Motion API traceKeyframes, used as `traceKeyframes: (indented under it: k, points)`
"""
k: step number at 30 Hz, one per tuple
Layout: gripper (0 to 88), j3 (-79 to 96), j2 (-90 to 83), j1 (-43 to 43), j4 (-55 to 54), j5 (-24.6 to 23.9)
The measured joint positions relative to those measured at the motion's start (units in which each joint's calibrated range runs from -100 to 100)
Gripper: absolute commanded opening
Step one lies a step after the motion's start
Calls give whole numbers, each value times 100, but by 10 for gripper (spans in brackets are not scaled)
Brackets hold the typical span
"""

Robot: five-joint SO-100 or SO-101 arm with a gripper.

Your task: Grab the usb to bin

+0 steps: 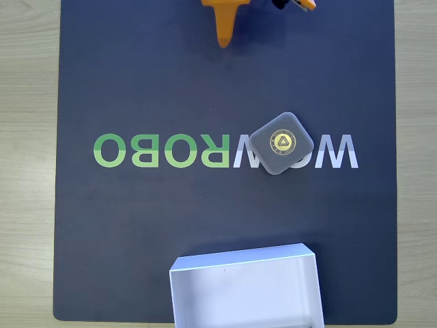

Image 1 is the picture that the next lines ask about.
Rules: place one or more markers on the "dark blue WOWROBO mat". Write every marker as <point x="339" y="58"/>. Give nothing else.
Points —
<point x="136" y="222"/>

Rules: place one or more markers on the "orange camera mount with board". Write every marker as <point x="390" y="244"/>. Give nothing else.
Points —
<point x="307" y="3"/>

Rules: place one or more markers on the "white cardboard box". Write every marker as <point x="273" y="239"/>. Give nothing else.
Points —
<point x="239" y="297"/>

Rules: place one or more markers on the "grey square case gold emblem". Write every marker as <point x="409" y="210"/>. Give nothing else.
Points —
<point x="268" y="160"/>

